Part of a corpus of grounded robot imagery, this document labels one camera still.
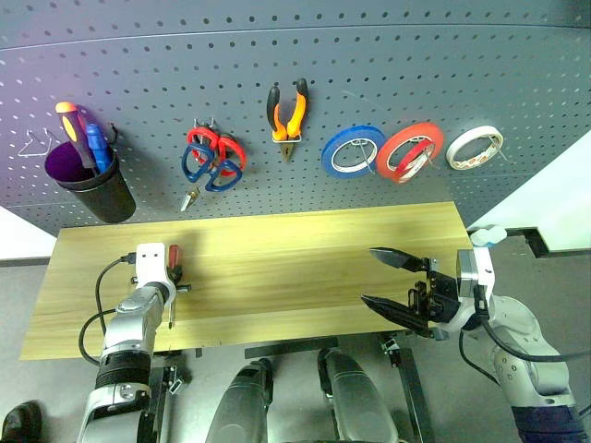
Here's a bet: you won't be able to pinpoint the black cup holder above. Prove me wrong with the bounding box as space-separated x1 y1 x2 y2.
43 122 138 224

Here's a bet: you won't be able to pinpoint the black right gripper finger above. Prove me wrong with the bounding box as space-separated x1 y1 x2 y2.
359 294 438 338
368 247 433 273

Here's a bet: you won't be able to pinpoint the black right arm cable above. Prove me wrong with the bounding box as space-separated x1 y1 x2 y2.
458 294 591 387

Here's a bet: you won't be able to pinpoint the blue handled scissors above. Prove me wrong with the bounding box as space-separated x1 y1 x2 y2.
179 142 244 213

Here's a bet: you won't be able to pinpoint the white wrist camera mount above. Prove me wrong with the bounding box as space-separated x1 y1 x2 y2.
433 246 495 341
133 243 177 304

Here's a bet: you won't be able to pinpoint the metal tape hook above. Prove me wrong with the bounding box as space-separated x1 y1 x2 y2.
348 137 376 168
484 133 512 163

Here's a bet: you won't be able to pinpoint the red handled screwdriver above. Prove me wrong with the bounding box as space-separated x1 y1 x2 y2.
166 244 185 331

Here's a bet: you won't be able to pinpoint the red handled scissors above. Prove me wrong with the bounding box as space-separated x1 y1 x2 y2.
187 126 248 179

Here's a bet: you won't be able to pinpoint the dark rounded shape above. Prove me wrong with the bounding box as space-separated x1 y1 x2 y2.
216 357 274 443
317 348 407 443

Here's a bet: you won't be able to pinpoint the white tape roll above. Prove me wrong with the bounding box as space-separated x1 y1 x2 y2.
445 125 504 171

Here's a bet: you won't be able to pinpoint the orange purple handled screwdriver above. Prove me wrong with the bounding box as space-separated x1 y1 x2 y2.
54 101 96 170

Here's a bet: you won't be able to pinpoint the silver black table clamp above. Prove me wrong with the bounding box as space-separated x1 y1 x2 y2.
166 366 186 396
381 336 402 370

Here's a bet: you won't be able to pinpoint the small red tape roll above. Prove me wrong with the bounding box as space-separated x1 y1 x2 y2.
395 139 437 182

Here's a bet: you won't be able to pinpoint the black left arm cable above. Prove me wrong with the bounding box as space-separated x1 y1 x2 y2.
78 252 138 366

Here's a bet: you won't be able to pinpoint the orange black pliers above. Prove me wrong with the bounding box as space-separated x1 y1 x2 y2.
266 77 309 163

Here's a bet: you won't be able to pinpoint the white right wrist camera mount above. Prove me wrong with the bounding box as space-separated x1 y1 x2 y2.
433 246 495 341

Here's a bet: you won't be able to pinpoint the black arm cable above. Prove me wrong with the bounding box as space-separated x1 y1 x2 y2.
458 294 591 387
78 252 138 366

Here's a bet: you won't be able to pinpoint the black shoe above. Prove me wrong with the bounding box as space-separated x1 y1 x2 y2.
0 400 43 443

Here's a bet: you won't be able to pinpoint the white wire pegboard hook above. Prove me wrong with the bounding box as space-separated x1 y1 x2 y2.
17 128 64 159

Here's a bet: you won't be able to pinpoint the grey metal pegboard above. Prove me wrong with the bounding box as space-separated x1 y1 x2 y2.
0 0 591 236

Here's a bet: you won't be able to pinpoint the large red tape roll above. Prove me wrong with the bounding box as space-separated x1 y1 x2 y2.
375 121 445 185

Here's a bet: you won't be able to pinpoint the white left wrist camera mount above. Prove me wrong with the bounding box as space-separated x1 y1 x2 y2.
133 243 177 304

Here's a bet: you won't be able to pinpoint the black metal table frame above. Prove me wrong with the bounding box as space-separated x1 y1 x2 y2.
151 334 438 443

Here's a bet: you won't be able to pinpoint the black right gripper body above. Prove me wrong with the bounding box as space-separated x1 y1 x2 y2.
405 257 463 331

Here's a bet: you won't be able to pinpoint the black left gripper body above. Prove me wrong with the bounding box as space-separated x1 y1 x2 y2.
168 265 193 296

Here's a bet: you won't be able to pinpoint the blue handled tool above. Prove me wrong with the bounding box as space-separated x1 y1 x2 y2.
85 123 114 174

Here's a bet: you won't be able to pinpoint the white blue plastic object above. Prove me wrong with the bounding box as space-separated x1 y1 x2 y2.
469 224 508 248

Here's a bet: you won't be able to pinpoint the blue tape roll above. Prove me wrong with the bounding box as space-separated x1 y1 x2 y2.
321 124 387 179

